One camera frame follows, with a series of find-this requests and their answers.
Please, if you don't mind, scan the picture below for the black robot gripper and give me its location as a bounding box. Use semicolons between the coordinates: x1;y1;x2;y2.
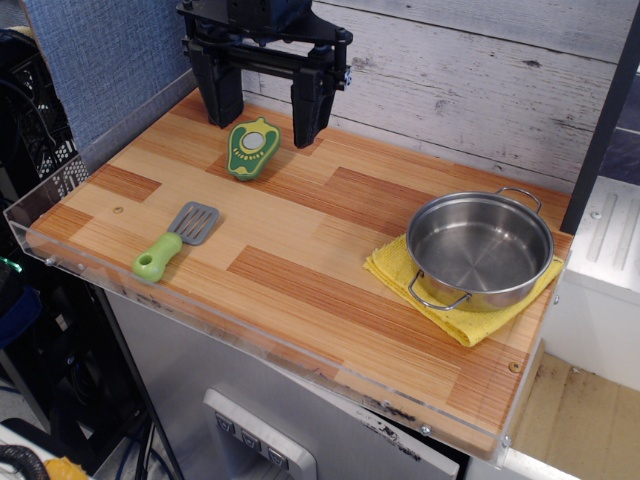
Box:
177;1;353;148

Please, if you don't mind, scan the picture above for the stainless steel pot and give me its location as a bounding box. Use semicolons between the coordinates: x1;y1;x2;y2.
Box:
405;187;554;312

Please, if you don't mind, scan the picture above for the green toy avocado half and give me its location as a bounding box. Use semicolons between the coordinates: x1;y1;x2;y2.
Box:
226;116;281;181

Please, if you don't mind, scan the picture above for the yellow folded cloth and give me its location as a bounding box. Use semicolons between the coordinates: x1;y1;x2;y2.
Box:
363;234;564;347

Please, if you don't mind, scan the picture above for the black plastic crate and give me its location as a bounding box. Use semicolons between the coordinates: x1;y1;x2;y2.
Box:
1;50;77;183

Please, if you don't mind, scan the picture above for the clear acrylic table guard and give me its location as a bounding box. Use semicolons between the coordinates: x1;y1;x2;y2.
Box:
7;93;571;460

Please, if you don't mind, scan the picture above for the silver toy fridge cabinet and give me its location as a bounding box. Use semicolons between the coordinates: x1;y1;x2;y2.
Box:
105;290;468;479

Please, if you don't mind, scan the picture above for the white toy sink counter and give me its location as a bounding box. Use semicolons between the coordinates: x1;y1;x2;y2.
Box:
541;177;639;390

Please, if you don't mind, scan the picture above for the green handled grey spatula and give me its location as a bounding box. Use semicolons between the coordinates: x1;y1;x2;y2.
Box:
132;201;220;283

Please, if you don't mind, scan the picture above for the dark vertical post right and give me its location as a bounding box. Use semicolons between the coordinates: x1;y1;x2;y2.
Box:
560;2;639;235

